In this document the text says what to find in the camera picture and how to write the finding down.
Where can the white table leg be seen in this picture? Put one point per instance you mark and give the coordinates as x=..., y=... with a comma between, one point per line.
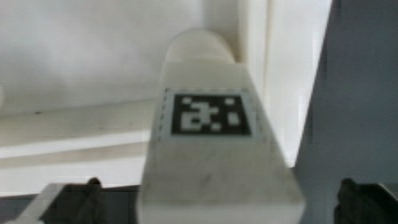
x=217, y=180

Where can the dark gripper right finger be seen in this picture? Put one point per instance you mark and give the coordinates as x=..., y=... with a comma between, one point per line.
x=367, y=203

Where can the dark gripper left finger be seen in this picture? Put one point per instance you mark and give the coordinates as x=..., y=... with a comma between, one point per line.
x=80, y=203

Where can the white square tabletop part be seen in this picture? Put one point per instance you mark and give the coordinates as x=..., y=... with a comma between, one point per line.
x=82, y=51

